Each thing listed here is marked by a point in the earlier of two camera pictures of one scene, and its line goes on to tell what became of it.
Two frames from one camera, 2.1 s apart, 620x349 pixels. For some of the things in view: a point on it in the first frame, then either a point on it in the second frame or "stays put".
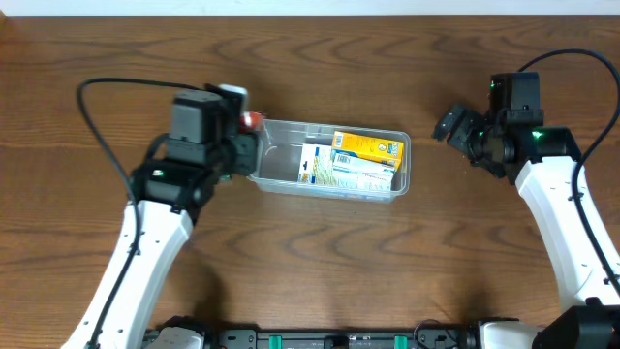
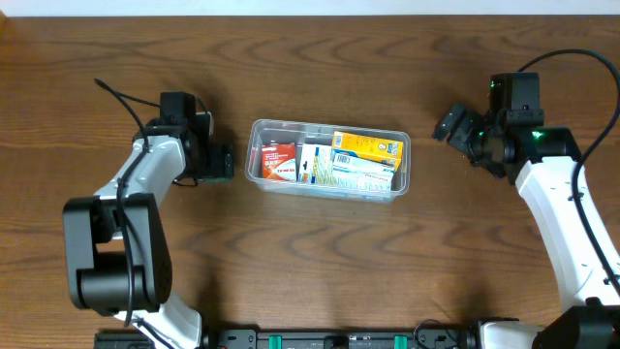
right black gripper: (469, 137) stays put
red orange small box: (251, 121) -> (279, 161)
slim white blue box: (352, 172) stays put
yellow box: (384, 150) stays put
